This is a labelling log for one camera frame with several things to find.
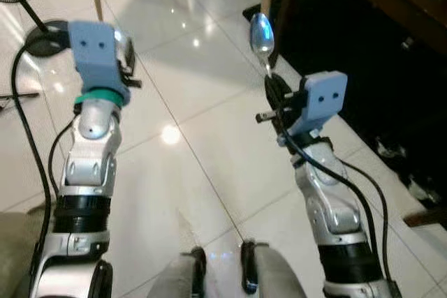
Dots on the shiny metal spoon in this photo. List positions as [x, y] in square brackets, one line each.
[262, 36]

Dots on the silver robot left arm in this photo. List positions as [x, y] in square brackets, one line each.
[87, 165]

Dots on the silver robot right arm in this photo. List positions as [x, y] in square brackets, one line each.
[335, 207]

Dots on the black standing fan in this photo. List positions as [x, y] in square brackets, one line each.
[45, 38]

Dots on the thin black rod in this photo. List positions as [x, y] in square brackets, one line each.
[19, 95]

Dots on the grey robot right leg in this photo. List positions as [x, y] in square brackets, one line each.
[276, 273]

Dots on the grey robot leg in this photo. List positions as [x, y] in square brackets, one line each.
[174, 277]
[276, 273]

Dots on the brown wooden furniture leg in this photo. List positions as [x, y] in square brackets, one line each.
[426, 217]

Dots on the grey robot left leg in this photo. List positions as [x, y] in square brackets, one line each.
[174, 277]

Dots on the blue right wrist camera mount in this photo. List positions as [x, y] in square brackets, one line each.
[323, 99]

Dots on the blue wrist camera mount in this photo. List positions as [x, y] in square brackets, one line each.
[323, 99]
[94, 50]

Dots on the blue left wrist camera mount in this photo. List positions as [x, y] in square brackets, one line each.
[94, 50]

